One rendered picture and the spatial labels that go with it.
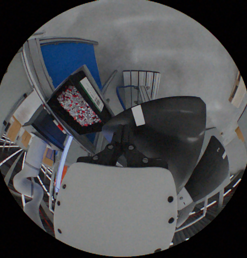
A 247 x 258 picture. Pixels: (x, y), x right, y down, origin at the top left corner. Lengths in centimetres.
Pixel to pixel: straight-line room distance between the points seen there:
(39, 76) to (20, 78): 159
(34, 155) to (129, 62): 120
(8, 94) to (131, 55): 197
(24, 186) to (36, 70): 58
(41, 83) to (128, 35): 94
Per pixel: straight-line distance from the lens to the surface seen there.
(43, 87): 38
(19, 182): 62
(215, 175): 38
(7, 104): 181
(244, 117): 586
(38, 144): 58
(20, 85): 192
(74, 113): 32
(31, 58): 41
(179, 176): 16
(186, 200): 35
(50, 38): 51
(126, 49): 104
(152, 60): 108
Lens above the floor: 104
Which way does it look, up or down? 37 degrees down
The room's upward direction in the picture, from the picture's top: 175 degrees counter-clockwise
